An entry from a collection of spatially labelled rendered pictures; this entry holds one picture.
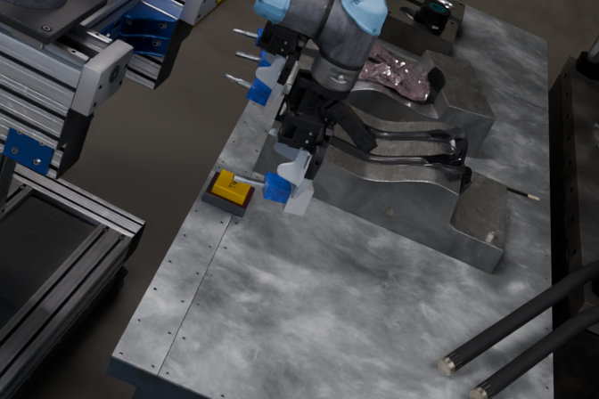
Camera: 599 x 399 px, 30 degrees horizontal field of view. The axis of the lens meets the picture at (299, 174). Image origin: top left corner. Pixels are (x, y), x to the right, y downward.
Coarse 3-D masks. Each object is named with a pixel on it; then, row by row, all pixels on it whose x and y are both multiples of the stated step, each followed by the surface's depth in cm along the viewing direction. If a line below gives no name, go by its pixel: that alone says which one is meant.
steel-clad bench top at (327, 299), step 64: (384, 0) 312; (512, 64) 308; (256, 128) 228; (512, 128) 274; (256, 192) 208; (512, 192) 246; (192, 256) 186; (256, 256) 192; (320, 256) 199; (384, 256) 207; (448, 256) 215; (512, 256) 224; (192, 320) 173; (256, 320) 178; (320, 320) 184; (384, 320) 191; (448, 320) 198; (192, 384) 161; (256, 384) 166; (320, 384) 171; (384, 384) 177; (448, 384) 183; (512, 384) 189
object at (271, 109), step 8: (232, 80) 213; (240, 80) 212; (256, 80) 213; (248, 88) 213; (256, 88) 211; (264, 88) 212; (288, 88) 213; (248, 96) 212; (256, 96) 211; (264, 96) 211; (280, 96) 210; (264, 104) 212; (272, 104) 211; (280, 104) 211; (264, 112) 212; (272, 112) 212; (280, 112) 212
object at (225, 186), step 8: (224, 176) 202; (232, 176) 203; (216, 184) 199; (224, 184) 200; (232, 184) 201; (240, 184) 202; (248, 184) 203; (216, 192) 200; (224, 192) 199; (232, 192) 199; (240, 192) 200; (232, 200) 200; (240, 200) 200
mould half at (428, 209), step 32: (384, 128) 229; (416, 128) 228; (448, 128) 229; (288, 160) 212; (352, 160) 214; (320, 192) 214; (352, 192) 212; (384, 192) 211; (416, 192) 210; (448, 192) 209; (480, 192) 228; (384, 224) 214; (416, 224) 213; (448, 224) 212; (480, 224) 217; (480, 256) 214
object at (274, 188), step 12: (240, 180) 185; (252, 180) 186; (264, 180) 188; (276, 180) 187; (264, 192) 186; (276, 192) 185; (288, 192) 186; (312, 192) 186; (288, 204) 187; (300, 204) 187
